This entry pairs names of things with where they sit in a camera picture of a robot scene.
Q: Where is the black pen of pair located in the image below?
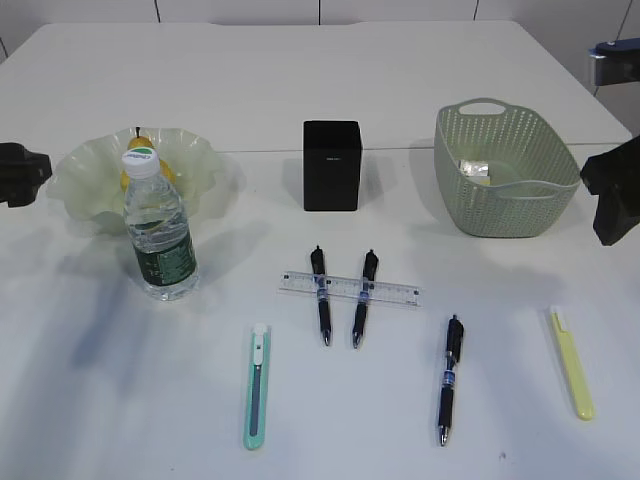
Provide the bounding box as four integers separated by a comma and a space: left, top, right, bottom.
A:
310, 246, 332, 346
352, 249, 379, 349

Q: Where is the black pen lower right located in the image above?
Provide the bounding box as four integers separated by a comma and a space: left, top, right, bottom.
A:
437, 314, 464, 447

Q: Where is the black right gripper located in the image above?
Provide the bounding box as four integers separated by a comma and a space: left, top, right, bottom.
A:
580, 137, 639, 246

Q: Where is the black square pen holder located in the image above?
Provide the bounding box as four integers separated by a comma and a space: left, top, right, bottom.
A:
303, 120, 363, 212

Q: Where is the green plastic woven basket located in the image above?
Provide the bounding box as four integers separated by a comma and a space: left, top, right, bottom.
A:
434, 98, 581, 238

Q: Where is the clear plastic water bottle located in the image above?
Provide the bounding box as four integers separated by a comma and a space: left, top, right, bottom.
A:
122, 147, 198, 301

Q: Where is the green utility knife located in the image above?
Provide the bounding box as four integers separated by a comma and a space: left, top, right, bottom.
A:
243, 324, 271, 450

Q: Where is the black pen left of pair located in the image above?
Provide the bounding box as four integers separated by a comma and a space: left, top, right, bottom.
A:
310, 246, 332, 346

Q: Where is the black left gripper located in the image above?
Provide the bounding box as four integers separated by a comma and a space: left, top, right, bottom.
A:
0, 142, 52, 208

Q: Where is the yellow pear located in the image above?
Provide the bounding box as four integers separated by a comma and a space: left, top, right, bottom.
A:
120, 127, 176, 192

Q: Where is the yellow white waste paper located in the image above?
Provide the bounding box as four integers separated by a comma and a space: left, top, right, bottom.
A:
458, 159, 491, 186

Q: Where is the black pen right of pair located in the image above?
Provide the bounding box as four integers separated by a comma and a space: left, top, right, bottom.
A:
352, 249, 379, 349

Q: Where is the yellow utility knife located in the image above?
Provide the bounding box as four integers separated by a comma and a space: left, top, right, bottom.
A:
549, 306, 595, 421

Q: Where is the green wavy glass plate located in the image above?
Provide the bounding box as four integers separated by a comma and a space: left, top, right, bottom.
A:
47, 127, 231, 236

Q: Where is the clear plastic ruler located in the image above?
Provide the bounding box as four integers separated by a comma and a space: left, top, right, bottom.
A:
279, 271, 423, 307

